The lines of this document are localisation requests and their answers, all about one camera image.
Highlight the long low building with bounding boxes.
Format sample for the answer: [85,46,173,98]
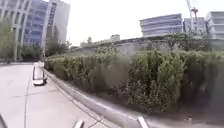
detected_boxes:
[69,33,214,55]

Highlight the grey concrete kerb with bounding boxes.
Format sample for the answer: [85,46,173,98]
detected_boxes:
[43,68,162,128]

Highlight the green hedge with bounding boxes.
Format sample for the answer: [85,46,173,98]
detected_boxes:
[44,45,224,115]

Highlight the dark green tree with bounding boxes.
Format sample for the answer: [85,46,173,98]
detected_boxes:
[44,32,72,58]

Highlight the grey building with banded floors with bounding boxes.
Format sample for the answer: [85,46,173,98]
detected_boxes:
[138,13,184,38]

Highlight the robot's own part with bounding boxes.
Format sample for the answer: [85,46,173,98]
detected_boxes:
[136,116,150,128]
[73,119,85,128]

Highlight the grey concrete slab pavement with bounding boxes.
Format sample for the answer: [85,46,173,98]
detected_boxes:
[0,63,122,128]

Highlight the tall blue glass building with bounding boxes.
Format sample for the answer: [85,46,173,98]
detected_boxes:
[22,0,71,50]

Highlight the small grey building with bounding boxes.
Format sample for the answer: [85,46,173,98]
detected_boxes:
[182,16,208,36]

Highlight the construction crane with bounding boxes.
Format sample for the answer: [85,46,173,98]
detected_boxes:
[185,0,200,33]

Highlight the grey building with columns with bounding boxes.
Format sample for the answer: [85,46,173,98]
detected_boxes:
[0,0,34,63]

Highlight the pale building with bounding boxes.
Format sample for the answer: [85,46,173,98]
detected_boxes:
[204,10,224,42]

